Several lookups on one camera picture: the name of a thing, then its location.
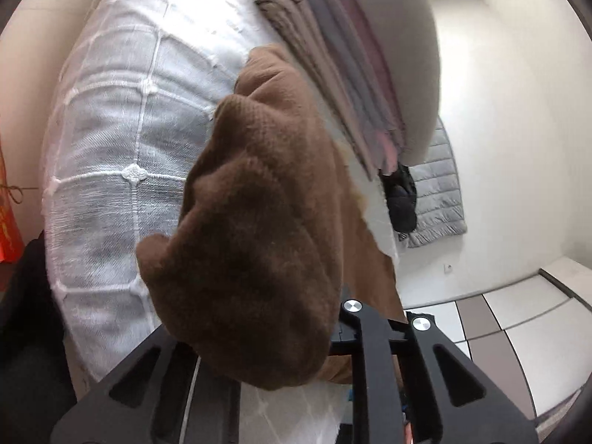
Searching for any bed with grey checked cover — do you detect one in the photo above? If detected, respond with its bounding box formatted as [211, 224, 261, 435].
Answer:
[41, 0, 403, 444]

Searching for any white and taupe wardrobe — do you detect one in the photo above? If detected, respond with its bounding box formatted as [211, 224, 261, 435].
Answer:
[402, 259, 592, 426]

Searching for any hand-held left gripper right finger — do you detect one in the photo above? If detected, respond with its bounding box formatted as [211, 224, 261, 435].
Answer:
[330, 298, 539, 444]

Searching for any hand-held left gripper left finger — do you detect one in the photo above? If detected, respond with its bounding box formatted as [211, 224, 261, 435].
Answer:
[50, 324, 241, 444]

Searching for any dark cloth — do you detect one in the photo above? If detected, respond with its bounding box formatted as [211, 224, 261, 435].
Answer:
[0, 236, 77, 444]

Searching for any brown jacket with fleece collar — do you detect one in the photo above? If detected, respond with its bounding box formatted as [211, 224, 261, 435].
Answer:
[135, 44, 408, 389]

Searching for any black puffer jacket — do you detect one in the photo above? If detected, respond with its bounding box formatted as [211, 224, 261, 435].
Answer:
[379, 164, 418, 234]

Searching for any red box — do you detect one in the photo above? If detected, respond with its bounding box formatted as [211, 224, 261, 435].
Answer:
[0, 143, 24, 262]

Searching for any blue-grey folded blanket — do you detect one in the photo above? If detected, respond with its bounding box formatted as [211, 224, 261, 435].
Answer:
[273, 0, 398, 158]

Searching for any light pink folded blanket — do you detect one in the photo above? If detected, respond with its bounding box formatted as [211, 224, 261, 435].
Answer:
[370, 129, 401, 172]

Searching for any mauve folded blanket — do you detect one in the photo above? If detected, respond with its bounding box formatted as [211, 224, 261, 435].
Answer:
[319, 0, 403, 149]

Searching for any grey padded headboard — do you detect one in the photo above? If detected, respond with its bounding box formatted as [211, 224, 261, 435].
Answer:
[398, 118, 468, 248]

